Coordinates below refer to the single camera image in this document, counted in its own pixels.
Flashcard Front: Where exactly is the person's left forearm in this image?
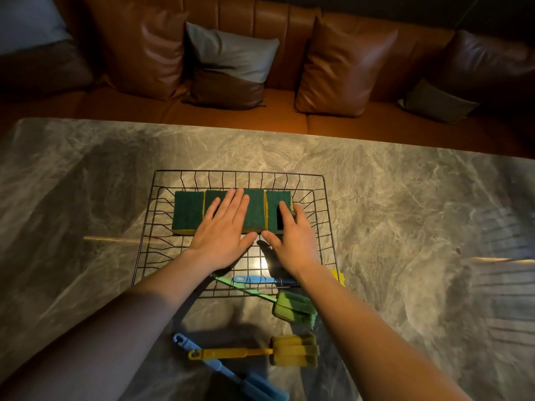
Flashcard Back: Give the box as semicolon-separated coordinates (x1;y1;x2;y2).
0;250;229;401

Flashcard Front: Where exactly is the person's left hand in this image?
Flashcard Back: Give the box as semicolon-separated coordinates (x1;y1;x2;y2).
185;188;258;273

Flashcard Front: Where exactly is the dark brown and grey cushion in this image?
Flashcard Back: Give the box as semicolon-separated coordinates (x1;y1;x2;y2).
396;30;535;124

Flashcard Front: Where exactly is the person's right hand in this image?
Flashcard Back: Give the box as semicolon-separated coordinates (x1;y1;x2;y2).
261;200;323;281

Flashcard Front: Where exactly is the yellow sponge bottle brush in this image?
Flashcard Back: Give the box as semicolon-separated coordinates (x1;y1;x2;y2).
188;333;321;368

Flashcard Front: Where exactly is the brown leather sofa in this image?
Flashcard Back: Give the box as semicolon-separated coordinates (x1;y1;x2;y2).
0;0;535;160

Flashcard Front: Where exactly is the green sponge bottle brush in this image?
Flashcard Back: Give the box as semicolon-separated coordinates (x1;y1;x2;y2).
211;273;318;331

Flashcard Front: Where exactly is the green scouring sponge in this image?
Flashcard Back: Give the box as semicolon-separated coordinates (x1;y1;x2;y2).
171;190;206;236
265;190;295;234
203;188;267;234

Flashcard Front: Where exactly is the black wire basket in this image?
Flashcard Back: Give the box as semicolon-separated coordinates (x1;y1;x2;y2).
131;170;339;299

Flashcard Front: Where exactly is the blue brush handle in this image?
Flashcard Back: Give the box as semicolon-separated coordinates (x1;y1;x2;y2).
233;275;298;287

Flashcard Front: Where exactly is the brown leather cushion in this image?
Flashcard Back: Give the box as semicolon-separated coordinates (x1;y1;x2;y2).
294;16;399;118
81;0;189;101

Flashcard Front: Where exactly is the blue sponge bottle brush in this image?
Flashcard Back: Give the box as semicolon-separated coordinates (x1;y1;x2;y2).
172;332;290;401

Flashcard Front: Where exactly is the person's right forearm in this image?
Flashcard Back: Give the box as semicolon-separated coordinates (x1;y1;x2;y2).
294;263;473;401

